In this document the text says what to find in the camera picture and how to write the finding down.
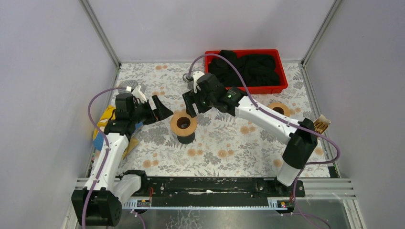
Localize floral table mat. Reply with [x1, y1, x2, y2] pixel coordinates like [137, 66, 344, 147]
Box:
[90, 62, 331, 178]

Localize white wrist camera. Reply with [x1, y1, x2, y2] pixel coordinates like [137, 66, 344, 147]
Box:
[125, 85, 147, 103]
[191, 70, 205, 94]

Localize yellow blue cartoon book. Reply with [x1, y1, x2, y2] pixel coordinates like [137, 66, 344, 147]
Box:
[92, 105, 143, 161]

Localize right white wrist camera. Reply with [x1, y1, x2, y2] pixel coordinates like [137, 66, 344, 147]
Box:
[191, 70, 205, 94]

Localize red plastic bin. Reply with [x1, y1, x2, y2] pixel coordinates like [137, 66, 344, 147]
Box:
[204, 49, 288, 94]

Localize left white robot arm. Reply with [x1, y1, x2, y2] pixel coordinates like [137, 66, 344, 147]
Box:
[71, 93, 173, 228]

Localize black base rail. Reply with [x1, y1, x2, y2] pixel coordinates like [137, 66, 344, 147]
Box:
[130, 177, 306, 208]

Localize black cloth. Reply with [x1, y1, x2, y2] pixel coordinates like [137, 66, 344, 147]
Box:
[208, 50, 280, 87]

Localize dark glass carafe red rim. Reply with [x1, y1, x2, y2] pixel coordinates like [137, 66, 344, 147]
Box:
[177, 133, 195, 145]

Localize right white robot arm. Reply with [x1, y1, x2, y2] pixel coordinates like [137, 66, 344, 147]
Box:
[182, 70, 318, 197]

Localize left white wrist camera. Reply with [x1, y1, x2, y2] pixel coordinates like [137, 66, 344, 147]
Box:
[125, 85, 147, 103]

